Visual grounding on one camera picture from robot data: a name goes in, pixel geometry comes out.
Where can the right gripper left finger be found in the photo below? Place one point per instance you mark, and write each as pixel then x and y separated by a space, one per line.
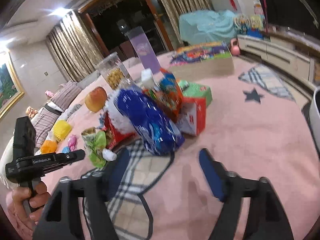
pixel 61 215

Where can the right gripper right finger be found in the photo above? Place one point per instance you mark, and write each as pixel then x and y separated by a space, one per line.
pixel 266 216

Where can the green drink pouch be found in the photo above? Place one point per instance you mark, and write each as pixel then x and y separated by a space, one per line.
pixel 96 143

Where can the red snack bag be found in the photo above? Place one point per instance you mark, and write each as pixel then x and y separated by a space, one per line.
pixel 113 136

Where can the blue snack wrapper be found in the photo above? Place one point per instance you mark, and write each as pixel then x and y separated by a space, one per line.
pixel 159 134

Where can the red milk carton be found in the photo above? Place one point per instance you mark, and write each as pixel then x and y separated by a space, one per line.
pixel 192 117

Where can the green small carton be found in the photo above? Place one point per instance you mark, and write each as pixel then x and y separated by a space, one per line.
pixel 195 90

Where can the white foam fruit net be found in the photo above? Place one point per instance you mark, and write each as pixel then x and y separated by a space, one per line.
pixel 120 122

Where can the white round trash bin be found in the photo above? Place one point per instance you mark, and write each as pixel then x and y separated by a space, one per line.
pixel 312 115

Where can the person's left hand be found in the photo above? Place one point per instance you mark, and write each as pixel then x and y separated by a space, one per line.
pixel 29 209

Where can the orange foam flower net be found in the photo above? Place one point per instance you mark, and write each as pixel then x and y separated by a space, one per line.
pixel 48 146

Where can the blue toy rattle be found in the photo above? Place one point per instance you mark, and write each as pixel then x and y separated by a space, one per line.
pixel 66 150

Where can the pink toy mirror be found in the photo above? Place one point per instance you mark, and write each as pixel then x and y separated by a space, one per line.
pixel 72 141

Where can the yellow foam fruit net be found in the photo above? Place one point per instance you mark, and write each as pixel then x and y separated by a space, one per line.
pixel 61 129

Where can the red yellow apple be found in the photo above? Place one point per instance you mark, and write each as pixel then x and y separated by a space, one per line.
pixel 95 100

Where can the pink blanket with plaid hearts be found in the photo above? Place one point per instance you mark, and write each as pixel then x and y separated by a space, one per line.
pixel 256 129

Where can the left beige curtain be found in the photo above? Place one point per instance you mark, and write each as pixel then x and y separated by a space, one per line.
pixel 73 48

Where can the clear jar of snacks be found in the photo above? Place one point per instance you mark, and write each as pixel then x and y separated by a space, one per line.
pixel 113 70

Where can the small white box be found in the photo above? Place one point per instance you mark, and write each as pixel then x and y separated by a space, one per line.
pixel 147 79

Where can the colourful picture book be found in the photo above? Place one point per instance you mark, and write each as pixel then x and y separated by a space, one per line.
pixel 202 61

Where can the white tv cabinet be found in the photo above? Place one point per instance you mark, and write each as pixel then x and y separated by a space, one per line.
pixel 287 51

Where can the purple thermos bottle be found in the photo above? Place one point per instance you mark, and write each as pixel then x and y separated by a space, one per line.
pixel 143 49

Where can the pink kettlebell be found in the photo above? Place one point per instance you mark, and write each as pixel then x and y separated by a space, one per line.
pixel 234 47

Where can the toy ferris wheel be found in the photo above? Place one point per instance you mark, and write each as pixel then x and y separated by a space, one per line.
pixel 243 22

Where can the teal cloth covered chair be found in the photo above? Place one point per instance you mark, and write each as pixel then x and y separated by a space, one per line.
pixel 204 26

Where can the black flat television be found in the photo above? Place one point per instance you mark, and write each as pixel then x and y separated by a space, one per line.
pixel 296 14

